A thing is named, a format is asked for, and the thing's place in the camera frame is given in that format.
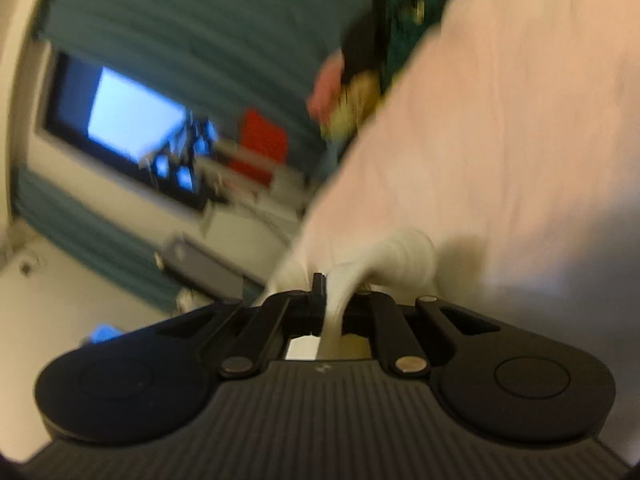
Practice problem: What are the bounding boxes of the white pants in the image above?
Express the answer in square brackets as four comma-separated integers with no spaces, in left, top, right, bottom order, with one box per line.
[255,227,441,361]

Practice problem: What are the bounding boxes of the narrow teal curtain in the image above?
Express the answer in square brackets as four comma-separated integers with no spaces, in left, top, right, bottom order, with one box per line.
[12,169,201,312]

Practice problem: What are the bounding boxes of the white exercise machine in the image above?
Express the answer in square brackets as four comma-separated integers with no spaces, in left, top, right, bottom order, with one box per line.
[142,109,222,196]

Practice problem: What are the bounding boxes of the black chair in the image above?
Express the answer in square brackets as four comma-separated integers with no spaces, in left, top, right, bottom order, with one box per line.
[156,232,246,303]

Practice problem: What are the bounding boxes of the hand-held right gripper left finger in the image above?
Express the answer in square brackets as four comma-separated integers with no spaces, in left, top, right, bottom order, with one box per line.
[159,272,328,380]

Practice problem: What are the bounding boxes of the green garment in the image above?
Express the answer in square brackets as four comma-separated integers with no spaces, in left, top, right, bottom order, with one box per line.
[384,0,452,88]

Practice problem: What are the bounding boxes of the dark framed window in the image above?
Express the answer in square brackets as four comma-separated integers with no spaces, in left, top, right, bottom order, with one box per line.
[42,51,222,211]

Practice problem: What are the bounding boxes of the wide teal curtain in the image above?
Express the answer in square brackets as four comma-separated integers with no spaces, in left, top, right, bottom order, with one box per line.
[40,0,406,181]

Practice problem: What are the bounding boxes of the pale yellow cloth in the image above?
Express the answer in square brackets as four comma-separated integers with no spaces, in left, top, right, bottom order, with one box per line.
[320,70,382,142]

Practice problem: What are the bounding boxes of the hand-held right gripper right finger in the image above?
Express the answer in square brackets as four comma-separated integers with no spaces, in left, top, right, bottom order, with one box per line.
[344,291,502,378]

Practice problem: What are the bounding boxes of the pink folded cloth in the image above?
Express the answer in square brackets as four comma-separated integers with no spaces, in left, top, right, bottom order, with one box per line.
[306,50,347,122]

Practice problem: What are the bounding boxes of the red basket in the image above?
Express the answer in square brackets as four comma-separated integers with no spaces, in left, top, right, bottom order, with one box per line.
[229,108,290,182]

